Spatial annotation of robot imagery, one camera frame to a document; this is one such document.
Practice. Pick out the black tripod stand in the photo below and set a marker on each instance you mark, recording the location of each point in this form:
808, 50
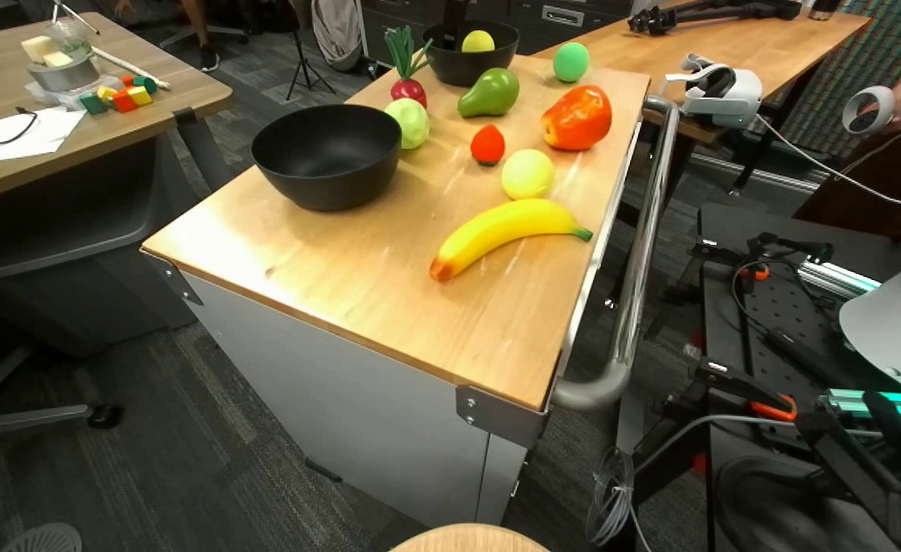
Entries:
302, 56

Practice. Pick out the green toy block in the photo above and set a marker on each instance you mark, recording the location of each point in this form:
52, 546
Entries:
92, 102

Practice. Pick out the aluminium extrusion bar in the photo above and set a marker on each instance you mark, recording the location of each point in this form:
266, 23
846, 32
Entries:
837, 277

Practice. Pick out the white machine housing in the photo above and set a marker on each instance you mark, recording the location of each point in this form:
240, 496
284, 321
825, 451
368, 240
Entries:
895, 338

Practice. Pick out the white VR controller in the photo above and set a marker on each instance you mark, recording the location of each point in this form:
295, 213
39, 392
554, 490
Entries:
870, 110

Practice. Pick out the red toy block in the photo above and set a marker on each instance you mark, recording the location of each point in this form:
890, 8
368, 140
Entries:
128, 102

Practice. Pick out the black device on table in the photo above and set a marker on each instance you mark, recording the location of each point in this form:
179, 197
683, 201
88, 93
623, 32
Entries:
677, 20

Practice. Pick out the yellow toy block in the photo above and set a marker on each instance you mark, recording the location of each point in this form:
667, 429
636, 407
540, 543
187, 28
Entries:
143, 97

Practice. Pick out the wooden conference table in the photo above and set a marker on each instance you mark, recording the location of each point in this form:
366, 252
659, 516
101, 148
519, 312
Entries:
184, 93

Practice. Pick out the black mesh office chair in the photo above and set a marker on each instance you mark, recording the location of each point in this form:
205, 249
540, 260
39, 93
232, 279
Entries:
52, 418

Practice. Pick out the white stick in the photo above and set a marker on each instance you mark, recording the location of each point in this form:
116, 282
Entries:
129, 66

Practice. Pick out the white paper sheet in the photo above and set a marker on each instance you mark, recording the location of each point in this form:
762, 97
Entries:
22, 140

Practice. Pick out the light green dimpled ball toy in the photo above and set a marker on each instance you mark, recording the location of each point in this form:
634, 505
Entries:
412, 122

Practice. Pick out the yellow round fruit toy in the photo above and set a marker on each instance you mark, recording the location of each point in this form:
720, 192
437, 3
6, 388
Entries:
527, 171
479, 40

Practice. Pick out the white VR headset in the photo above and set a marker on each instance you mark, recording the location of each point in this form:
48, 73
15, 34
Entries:
729, 97

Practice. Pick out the clear plastic cup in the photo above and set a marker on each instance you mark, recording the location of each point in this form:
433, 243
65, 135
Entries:
72, 34

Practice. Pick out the small red fruit toy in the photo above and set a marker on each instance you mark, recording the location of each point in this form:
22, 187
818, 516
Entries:
409, 93

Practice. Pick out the wooden top tool cart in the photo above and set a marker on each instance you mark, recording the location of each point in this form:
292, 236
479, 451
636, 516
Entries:
368, 338

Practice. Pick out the large black bowl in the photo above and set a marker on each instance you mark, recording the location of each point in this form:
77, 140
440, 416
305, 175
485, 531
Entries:
485, 71

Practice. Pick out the red strawberry toy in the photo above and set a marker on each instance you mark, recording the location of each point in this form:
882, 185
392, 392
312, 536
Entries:
489, 146

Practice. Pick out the orange fruit toy green stem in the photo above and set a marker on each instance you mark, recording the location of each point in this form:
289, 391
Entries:
578, 119

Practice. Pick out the yellow banana toy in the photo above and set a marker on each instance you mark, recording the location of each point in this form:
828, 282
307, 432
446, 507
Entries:
501, 231

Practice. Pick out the wooden side table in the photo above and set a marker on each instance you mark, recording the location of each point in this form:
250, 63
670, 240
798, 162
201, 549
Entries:
778, 48

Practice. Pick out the green fabric partition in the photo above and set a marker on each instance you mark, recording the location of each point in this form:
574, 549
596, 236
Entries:
859, 50

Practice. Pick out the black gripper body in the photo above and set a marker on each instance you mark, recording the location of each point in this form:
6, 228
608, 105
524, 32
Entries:
456, 8

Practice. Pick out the green round fruit toy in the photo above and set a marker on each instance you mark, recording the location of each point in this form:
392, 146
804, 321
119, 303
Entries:
570, 63

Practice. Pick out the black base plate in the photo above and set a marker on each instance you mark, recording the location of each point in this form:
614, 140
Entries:
766, 338

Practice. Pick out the round wooden stool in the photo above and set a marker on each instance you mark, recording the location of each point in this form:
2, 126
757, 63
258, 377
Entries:
469, 540

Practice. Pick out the small black bowl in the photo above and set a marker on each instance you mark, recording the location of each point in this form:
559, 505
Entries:
329, 162

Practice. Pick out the green pear toy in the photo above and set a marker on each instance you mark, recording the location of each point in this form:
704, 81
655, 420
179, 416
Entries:
489, 93

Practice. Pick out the grey hanging cloth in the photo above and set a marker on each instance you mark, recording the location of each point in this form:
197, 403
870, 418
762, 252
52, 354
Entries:
338, 32

